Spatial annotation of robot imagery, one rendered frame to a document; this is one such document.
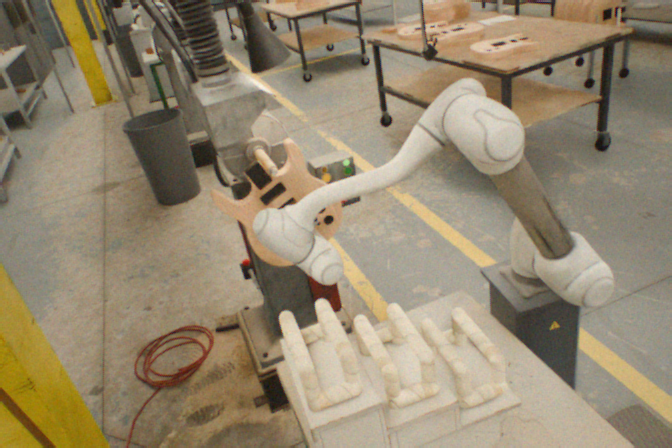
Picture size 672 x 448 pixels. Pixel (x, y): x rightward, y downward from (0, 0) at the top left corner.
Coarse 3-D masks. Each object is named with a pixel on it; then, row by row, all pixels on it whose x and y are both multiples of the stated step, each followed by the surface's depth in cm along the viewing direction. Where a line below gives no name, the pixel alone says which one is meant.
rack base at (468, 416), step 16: (464, 352) 131; (480, 352) 130; (448, 368) 127; (480, 368) 126; (448, 384) 123; (480, 384) 122; (496, 400) 117; (512, 400) 116; (464, 416) 115; (480, 416) 114
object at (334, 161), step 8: (336, 152) 207; (344, 152) 206; (312, 160) 205; (320, 160) 203; (328, 160) 202; (336, 160) 201; (352, 160) 202; (312, 168) 201; (320, 168) 199; (328, 168) 200; (336, 168) 201; (344, 168) 202; (352, 168) 203; (320, 176) 200; (336, 176) 202; (344, 176) 204; (328, 184) 202; (352, 200) 209; (360, 200) 211
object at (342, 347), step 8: (320, 304) 114; (328, 304) 114; (320, 312) 112; (328, 312) 111; (328, 320) 109; (336, 320) 109; (328, 328) 107; (336, 328) 106; (336, 336) 104; (344, 336) 104; (336, 344) 103; (344, 344) 102; (336, 352) 102; (344, 352) 100; (352, 352) 100; (344, 360) 100
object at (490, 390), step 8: (488, 384) 117; (496, 384) 116; (504, 384) 116; (472, 392) 116; (480, 392) 115; (488, 392) 115; (496, 392) 116; (504, 392) 116; (464, 400) 115; (472, 400) 115; (480, 400) 115
